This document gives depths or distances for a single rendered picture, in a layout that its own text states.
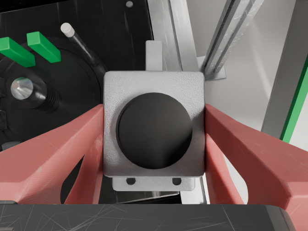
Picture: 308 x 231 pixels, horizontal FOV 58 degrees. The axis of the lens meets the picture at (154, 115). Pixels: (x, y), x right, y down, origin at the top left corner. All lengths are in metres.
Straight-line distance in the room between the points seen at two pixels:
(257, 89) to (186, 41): 0.15
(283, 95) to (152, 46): 0.11
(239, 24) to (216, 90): 0.16
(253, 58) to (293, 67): 0.24
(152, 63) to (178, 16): 0.19
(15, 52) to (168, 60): 0.16
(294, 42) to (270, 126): 0.07
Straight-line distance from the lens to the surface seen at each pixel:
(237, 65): 0.44
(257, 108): 0.44
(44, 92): 0.28
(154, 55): 0.16
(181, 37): 0.34
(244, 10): 0.27
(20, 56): 0.30
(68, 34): 0.23
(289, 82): 0.22
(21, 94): 0.26
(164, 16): 0.35
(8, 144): 0.24
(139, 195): 0.31
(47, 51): 0.29
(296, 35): 0.22
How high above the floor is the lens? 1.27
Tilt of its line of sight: 82 degrees down
